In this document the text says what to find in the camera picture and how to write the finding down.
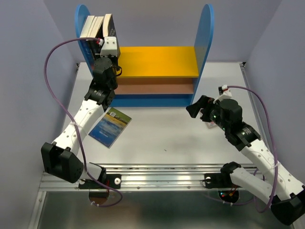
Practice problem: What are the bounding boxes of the Little Women floral book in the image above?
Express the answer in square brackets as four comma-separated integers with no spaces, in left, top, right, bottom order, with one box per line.
[206,122,217,129]

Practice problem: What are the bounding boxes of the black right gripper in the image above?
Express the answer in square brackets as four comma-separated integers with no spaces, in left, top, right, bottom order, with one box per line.
[186,94,230,132]

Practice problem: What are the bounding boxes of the aluminium mounting rail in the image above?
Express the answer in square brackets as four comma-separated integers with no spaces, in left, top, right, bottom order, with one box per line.
[39,164,223,192]

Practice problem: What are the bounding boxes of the Nineteen Eighty-Four dark book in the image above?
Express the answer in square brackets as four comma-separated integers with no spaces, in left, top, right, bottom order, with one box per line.
[102,13,118,42]

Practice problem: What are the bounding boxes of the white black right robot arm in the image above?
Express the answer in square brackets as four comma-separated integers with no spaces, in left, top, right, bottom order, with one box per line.
[186,95,305,226]

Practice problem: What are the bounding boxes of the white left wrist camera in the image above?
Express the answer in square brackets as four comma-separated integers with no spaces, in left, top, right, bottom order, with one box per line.
[97,36,120,58]

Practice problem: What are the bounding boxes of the blue green landscape book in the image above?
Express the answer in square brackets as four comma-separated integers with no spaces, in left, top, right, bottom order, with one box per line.
[89,108,132,148]

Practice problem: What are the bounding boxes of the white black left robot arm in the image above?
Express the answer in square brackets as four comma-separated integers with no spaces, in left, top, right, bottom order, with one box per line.
[41,57,118,188]

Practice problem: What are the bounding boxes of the blue wooden bookshelf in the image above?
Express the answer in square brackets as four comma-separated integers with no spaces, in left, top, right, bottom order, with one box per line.
[74,4,214,107]

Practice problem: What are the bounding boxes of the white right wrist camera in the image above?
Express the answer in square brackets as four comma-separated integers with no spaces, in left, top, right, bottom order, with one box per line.
[213,84,232,104]

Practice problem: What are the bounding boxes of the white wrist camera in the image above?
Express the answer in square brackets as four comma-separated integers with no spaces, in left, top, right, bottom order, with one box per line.
[213,84,232,104]
[97,36,120,58]

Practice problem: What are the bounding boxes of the Three Days to See book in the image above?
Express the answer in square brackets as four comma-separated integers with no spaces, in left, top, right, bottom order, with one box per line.
[87,16,101,53]

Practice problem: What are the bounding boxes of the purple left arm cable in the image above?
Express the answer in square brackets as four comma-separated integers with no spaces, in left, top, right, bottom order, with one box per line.
[44,38,123,208]

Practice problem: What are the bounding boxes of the A Tale of Two Cities book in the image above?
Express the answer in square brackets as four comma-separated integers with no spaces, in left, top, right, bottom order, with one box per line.
[94,16,105,54]

